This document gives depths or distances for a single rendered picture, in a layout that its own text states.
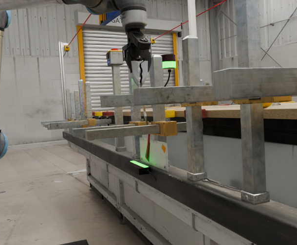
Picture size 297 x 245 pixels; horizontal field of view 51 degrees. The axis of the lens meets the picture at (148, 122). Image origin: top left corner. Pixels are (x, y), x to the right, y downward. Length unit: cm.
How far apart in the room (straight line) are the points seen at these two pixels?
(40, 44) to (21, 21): 73
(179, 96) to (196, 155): 39
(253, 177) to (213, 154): 52
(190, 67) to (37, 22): 844
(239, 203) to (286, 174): 25
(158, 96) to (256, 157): 28
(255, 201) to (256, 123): 17
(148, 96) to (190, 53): 41
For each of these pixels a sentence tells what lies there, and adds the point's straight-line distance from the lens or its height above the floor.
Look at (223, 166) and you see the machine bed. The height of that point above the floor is 69.
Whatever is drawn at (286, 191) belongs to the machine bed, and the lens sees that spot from 98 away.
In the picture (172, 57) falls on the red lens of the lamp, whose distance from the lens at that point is 117.
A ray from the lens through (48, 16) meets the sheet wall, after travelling 933.
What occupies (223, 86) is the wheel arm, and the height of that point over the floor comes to 94.
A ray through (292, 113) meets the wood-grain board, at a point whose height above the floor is 89.
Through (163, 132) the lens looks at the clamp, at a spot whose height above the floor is 83.
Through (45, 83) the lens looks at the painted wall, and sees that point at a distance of 895.
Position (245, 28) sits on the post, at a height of 108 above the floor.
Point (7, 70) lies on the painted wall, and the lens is 886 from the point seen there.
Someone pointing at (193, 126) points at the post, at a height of 86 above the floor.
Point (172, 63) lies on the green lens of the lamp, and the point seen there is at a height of 108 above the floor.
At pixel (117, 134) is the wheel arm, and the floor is 84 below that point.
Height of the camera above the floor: 93
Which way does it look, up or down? 3 degrees down
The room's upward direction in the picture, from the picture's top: 3 degrees counter-clockwise
